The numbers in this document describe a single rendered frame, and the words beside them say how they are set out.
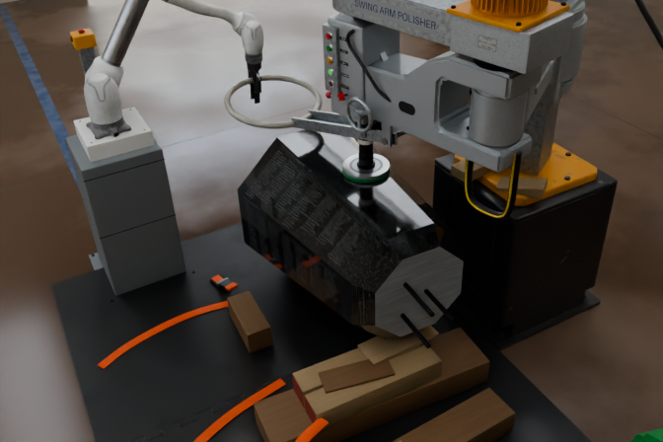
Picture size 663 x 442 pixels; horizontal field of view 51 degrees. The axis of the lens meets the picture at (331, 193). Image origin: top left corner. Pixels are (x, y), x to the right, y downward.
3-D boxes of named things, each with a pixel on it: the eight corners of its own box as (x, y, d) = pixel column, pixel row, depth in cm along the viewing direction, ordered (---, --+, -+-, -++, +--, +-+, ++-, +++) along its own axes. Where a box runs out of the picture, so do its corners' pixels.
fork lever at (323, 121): (421, 131, 289) (420, 120, 287) (391, 148, 278) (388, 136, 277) (317, 116, 340) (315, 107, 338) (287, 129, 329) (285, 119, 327)
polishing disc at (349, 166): (399, 170, 308) (399, 167, 308) (359, 184, 299) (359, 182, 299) (372, 150, 324) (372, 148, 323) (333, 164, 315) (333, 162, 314)
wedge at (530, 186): (546, 186, 302) (548, 178, 299) (542, 198, 295) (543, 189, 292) (500, 179, 309) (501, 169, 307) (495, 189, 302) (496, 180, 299)
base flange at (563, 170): (528, 134, 351) (529, 125, 348) (601, 178, 314) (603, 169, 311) (449, 160, 332) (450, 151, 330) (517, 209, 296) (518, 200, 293)
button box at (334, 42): (342, 93, 286) (340, 27, 271) (337, 95, 285) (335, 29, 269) (330, 87, 291) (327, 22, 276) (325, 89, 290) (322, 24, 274)
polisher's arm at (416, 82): (529, 179, 257) (546, 54, 230) (491, 203, 244) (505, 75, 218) (385, 117, 303) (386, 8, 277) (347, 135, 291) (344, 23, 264)
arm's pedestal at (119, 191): (109, 307, 364) (72, 179, 321) (89, 257, 402) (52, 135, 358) (198, 274, 383) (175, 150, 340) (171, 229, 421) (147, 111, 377)
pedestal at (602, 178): (514, 237, 401) (529, 123, 360) (601, 303, 351) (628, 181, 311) (420, 274, 376) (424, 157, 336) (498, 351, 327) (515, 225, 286)
